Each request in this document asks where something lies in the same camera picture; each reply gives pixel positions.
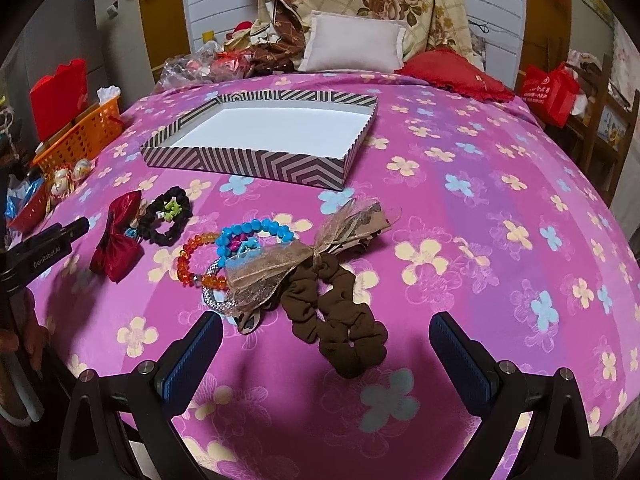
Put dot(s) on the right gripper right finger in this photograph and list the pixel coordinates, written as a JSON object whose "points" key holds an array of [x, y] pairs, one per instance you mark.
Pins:
{"points": [[488, 392]]}

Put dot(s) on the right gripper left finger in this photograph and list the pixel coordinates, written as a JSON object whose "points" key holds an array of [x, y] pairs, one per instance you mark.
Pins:
{"points": [[162, 390]]}

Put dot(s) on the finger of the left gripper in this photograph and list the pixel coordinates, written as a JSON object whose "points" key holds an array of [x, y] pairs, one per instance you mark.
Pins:
{"points": [[54, 243]]}

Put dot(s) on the red satin bow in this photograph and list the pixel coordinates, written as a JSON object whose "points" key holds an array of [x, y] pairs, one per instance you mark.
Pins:
{"points": [[117, 253]]}

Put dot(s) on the colourful flower hair clip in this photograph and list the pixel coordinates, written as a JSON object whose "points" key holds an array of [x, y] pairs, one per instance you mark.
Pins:
{"points": [[132, 230]]}

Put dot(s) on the silver mesh bangle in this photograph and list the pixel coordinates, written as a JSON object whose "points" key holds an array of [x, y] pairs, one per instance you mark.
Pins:
{"points": [[214, 299]]}

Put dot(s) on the black scrunchie green charm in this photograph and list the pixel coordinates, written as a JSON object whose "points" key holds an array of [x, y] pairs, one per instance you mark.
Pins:
{"points": [[165, 219]]}

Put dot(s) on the brown scrunchie with ribbon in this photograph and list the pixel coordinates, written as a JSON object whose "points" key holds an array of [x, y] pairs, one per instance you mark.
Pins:
{"points": [[315, 291]]}

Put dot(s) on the left hand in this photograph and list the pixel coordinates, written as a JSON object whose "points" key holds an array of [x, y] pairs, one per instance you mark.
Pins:
{"points": [[30, 335]]}

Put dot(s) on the small red bowl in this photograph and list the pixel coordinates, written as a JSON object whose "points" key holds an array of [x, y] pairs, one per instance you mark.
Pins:
{"points": [[32, 213]]}

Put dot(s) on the orange plastic basket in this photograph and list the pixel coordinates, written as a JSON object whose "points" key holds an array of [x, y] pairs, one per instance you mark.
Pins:
{"points": [[91, 132]]}

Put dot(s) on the red gift bag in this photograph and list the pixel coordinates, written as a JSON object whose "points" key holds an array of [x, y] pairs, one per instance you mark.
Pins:
{"points": [[59, 98]]}

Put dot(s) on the pink blue small charm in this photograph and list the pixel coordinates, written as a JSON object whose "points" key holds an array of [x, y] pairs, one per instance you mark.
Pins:
{"points": [[235, 245]]}

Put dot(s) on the pink floral bedspread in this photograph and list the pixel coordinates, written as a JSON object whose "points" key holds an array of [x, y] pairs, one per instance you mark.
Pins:
{"points": [[493, 224]]}

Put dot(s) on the grey refrigerator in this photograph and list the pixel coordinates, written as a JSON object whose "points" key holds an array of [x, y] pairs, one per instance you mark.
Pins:
{"points": [[106, 34]]}

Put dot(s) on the clear plastic bag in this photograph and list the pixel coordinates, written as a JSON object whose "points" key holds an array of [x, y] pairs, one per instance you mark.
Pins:
{"points": [[209, 64]]}

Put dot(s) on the wooden chair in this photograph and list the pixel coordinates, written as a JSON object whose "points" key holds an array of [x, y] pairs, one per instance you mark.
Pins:
{"points": [[597, 137]]}

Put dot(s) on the striped shallow box tray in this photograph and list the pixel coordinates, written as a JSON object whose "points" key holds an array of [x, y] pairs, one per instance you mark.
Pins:
{"points": [[306, 137]]}

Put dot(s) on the red shopping bag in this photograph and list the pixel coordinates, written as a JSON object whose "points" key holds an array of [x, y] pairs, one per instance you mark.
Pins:
{"points": [[550, 96]]}

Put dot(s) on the red cushion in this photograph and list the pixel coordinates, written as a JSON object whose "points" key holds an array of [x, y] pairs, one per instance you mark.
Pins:
{"points": [[445, 69]]}

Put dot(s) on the small grey pillow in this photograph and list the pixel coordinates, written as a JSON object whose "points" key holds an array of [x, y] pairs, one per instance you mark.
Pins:
{"points": [[344, 42]]}

